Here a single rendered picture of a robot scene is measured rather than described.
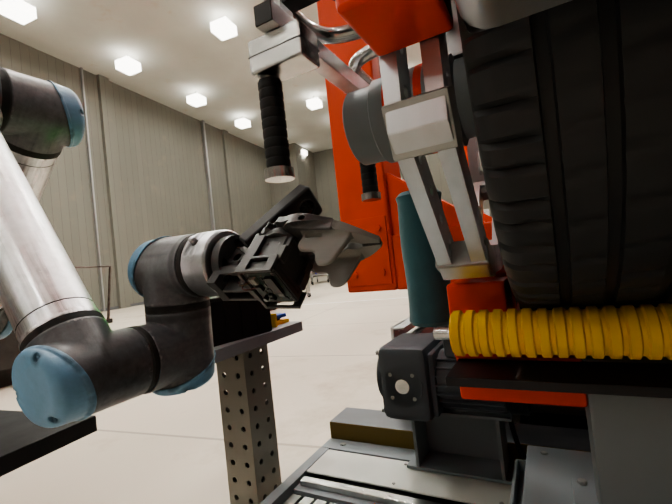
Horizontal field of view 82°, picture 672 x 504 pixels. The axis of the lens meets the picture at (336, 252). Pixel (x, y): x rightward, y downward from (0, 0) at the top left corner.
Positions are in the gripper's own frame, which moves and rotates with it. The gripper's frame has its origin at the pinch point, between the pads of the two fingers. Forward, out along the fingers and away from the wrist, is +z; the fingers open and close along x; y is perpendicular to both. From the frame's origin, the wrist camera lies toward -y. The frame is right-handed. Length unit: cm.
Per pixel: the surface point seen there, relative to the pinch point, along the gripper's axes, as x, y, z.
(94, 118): -111, -695, -1048
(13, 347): -94, -23, -316
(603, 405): -29.6, 3.3, 21.6
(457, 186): 1.8, -4.6, 9.3
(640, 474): -35.3, 9.0, 24.8
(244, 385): -49, -1, -55
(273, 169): 4.9, -10.7, -16.1
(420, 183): 3.0, -4.5, 5.7
